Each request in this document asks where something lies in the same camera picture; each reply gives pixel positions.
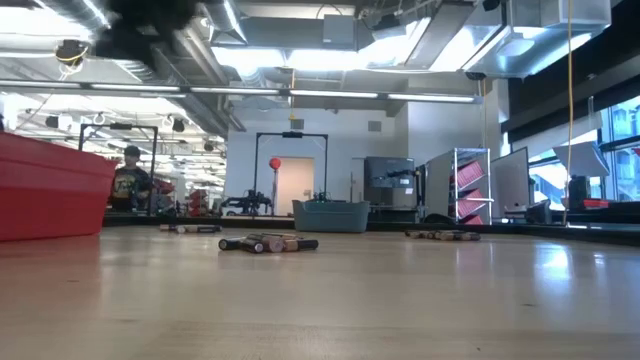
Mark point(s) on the black background robot arm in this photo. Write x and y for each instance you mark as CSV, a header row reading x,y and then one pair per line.
x,y
247,202

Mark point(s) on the person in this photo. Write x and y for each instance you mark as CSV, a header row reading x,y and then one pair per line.
x,y
130,185

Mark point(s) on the red ball on pole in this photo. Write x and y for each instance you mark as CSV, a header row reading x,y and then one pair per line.
x,y
275,163

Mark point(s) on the long red plastic bin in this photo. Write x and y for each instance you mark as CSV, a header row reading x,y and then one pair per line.
x,y
50,190

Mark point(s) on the suspended linear light fixture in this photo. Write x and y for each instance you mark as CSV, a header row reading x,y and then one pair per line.
x,y
330,93

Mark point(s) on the small teal plastic bin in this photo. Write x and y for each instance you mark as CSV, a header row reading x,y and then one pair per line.
x,y
330,217

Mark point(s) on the dark grey cabinet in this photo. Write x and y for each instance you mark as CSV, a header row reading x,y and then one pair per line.
x,y
390,175

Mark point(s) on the grey upright panel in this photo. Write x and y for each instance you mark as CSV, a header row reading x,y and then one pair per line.
x,y
510,180

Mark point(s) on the white tilted panel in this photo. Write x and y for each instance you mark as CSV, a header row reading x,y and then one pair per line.
x,y
582,159

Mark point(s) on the black gantry frame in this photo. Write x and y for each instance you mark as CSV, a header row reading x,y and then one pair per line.
x,y
118,126
291,134

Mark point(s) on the black aluminium table frame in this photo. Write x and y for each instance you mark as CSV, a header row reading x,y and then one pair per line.
x,y
525,231

